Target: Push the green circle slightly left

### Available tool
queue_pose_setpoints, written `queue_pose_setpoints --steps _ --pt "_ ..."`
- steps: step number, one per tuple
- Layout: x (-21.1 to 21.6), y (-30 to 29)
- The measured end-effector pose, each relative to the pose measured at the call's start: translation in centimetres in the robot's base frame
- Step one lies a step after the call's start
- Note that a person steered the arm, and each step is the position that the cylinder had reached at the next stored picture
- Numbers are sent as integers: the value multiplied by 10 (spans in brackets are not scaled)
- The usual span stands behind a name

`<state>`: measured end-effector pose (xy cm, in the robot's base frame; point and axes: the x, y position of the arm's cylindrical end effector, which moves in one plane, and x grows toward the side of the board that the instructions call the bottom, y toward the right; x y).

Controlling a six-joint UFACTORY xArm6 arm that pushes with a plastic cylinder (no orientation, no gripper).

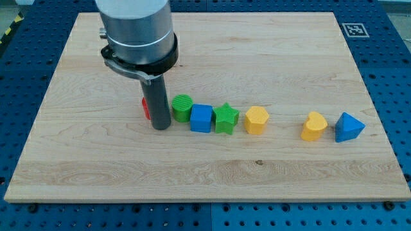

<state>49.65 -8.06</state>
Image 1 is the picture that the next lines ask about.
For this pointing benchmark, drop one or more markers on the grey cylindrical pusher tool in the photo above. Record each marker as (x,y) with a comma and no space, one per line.
(157,103)

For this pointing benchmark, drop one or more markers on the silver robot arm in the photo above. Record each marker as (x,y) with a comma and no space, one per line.
(139,31)

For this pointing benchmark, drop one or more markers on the yellow hexagon block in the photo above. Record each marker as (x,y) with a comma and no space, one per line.
(256,120)

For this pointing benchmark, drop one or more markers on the red block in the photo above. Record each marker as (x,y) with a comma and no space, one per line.
(145,108)

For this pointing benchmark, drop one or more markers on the yellow heart block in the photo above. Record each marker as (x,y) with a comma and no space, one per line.
(313,127)

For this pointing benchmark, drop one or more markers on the white fiducial marker tag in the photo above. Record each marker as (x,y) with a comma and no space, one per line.
(355,30)

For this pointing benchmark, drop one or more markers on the blue triangle block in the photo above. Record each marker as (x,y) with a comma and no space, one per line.
(347,128)

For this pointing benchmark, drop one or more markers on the green star block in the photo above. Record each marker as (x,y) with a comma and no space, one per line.
(225,118)

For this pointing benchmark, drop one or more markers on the green cylinder block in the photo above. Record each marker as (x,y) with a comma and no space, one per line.
(181,106)

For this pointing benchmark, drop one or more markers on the wooden board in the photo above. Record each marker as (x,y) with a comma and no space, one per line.
(91,143)

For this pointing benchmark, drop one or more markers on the blue cube block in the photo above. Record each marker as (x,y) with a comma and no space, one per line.
(200,120)

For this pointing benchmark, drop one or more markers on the black clamp with metal bracket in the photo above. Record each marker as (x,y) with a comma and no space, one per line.
(145,73)

